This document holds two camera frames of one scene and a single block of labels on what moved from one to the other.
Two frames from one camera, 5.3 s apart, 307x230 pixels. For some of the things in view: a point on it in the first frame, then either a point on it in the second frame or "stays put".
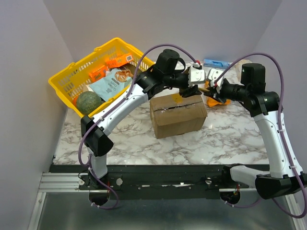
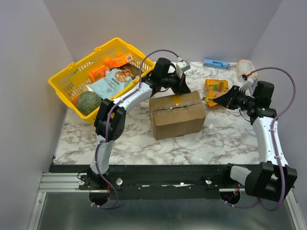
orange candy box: [98, 74] stays put
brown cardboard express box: [175, 115] stays put
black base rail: [158, 181] stays put
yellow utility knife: [204, 89] -> [208, 98]
